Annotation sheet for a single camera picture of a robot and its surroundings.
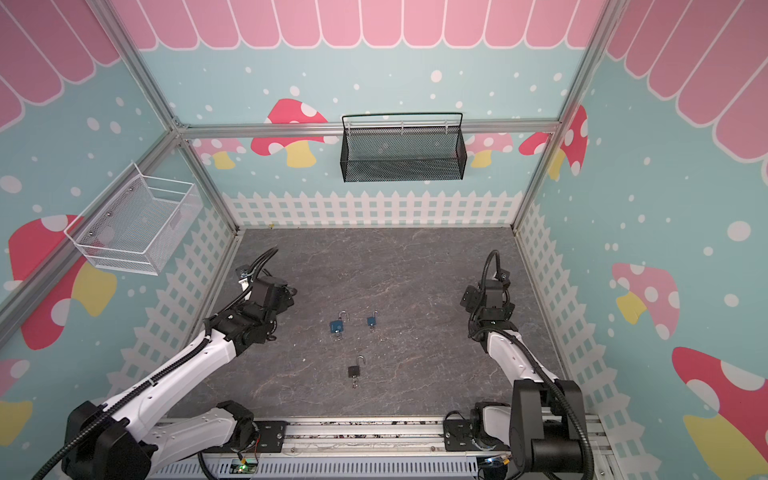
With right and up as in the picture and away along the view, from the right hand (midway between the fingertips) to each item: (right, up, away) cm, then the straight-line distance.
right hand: (484, 293), depth 90 cm
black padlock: (-39, -22, -5) cm, 44 cm away
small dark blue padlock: (-34, -9, +5) cm, 36 cm away
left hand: (-62, -1, -8) cm, 62 cm away
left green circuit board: (-64, -40, -17) cm, 78 cm away
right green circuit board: (-2, -38, -18) cm, 43 cm away
